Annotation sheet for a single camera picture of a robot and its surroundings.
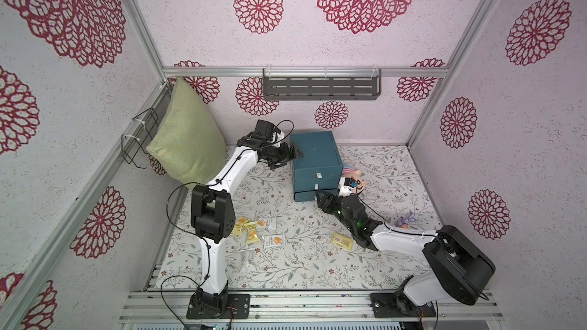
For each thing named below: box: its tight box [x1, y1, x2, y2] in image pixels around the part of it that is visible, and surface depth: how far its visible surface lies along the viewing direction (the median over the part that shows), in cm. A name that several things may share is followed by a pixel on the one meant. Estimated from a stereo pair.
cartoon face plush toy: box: [340, 166, 367, 195], surface depth 99 cm
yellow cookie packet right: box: [331, 231, 354, 251], surface depth 89 cm
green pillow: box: [145, 76, 227, 188], surface depth 82 cm
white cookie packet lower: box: [262, 235, 284, 247], surface depth 89 cm
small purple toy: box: [395, 211, 417, 230], surface depth 93 cm
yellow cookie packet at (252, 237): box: [243, 221, 261, 244], surface depth 89 cm
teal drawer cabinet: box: [289, 130, 344, 202], surface depth 90 cm
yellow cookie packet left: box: [232, 216, 251, 236], surface depth 92 cm
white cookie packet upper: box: [256, 217, 277, 233], surface depth 93 cm
